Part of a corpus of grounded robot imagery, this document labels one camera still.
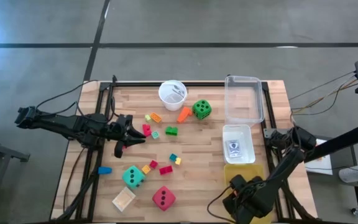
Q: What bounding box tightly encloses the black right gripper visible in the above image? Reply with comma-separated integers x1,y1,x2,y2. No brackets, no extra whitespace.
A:
222,174,262,224

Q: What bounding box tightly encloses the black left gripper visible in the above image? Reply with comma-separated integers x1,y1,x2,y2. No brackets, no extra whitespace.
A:
106,113,147,159

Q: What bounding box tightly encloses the red long toy brick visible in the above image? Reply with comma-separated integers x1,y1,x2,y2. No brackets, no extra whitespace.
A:
158,165,174,176

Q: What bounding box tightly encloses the clear case with orange card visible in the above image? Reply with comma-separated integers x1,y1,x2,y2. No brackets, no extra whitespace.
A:
111,186,137,213

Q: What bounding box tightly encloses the red foam die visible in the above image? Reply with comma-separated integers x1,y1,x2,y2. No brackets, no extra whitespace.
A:
152,185,177,212

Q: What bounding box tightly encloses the green foam die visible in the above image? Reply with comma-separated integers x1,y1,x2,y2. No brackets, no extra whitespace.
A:
191,99,213,121

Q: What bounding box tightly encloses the clear plastic bin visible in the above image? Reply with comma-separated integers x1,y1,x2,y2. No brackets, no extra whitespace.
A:
224,75,265,126

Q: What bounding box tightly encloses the pink-red stepped toy brick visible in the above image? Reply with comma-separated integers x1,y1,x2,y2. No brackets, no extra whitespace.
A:
142,123,153,138

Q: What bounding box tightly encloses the orange flat toy brick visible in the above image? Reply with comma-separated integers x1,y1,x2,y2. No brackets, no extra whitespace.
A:
149,112,163,124

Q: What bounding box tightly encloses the yellow translucent plastic bin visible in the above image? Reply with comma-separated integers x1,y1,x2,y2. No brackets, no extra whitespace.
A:
223,163,275,224

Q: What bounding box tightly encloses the teal foam die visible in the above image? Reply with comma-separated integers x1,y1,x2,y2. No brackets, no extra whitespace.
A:
122,165,146,190

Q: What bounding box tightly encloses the white bucket with face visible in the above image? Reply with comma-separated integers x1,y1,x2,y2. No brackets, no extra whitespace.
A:
158,80,188,112

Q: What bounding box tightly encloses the orange angled long brick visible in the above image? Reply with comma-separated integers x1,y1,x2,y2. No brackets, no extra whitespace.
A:
176,106,194,124

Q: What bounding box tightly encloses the white plastic bin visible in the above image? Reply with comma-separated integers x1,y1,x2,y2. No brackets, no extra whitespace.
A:
222,124,257,165

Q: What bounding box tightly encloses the white paper sheet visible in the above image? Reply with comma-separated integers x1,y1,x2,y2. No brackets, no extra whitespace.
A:
304,138,334,176

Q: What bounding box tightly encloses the black diagonal stand bar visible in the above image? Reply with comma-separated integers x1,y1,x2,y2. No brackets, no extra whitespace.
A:
303,123,358,163

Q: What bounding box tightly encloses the white rounded object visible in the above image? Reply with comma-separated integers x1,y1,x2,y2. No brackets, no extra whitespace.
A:
338,164,358,184

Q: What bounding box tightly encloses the grey metal stand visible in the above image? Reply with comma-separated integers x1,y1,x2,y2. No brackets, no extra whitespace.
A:
0,133,30,218

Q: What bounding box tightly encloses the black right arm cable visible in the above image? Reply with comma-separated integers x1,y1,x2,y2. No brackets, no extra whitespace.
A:
206,185,231,223

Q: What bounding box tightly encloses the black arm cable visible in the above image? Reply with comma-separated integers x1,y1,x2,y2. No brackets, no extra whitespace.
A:
35,79,99,110
206,185,231,223

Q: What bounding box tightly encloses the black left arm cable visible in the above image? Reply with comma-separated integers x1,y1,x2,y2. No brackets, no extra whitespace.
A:
35,79,99,110

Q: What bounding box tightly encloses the grey metal bracket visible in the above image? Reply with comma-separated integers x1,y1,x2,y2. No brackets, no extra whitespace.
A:
263,127,291,139

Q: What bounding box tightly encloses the black table frame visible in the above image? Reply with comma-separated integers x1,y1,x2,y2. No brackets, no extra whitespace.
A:
54,74,316,224

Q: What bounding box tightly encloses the thin orange floor cable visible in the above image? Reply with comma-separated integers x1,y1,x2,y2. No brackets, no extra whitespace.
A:
290,79,358,116

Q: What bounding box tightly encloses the thin black floor cable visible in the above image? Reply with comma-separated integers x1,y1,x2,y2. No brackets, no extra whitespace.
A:
288,70,357,101

